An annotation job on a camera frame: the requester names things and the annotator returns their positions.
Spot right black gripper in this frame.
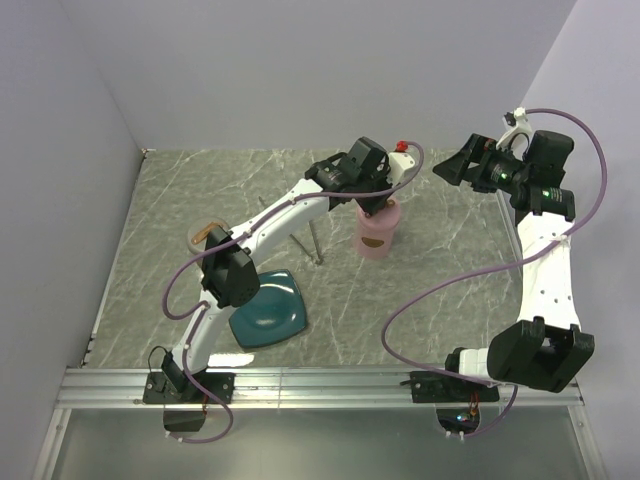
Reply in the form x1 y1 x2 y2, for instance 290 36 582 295
433 133 531 194

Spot pink lid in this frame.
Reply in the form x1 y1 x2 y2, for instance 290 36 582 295
356 196 401 234

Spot pink canister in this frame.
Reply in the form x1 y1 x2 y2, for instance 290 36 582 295
352 222 396 260

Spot metal food tongs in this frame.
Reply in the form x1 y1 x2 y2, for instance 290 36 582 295
258 196 324 265

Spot grey steel lid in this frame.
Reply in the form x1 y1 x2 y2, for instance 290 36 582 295
186 217 229 255

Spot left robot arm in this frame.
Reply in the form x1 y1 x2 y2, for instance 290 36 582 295
161 137 417 402

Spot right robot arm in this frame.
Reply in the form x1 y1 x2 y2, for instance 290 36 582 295
433 130 595 400

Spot teal square plate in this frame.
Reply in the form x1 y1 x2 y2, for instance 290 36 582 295
229 269 308 350

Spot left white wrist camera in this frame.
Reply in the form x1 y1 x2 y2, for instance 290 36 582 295
387 140 418 187

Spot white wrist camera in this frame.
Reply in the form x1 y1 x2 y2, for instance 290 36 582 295
497 107 533 151
387 140 418 187

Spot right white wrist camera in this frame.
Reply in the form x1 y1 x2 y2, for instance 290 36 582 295
497 107 533 151

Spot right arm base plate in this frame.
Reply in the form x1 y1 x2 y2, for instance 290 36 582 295
402 370 500 403

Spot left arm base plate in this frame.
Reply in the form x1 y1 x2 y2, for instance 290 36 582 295
142 371 235 405

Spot aluminium rail frame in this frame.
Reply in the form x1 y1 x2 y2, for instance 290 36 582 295
30 147 601 480

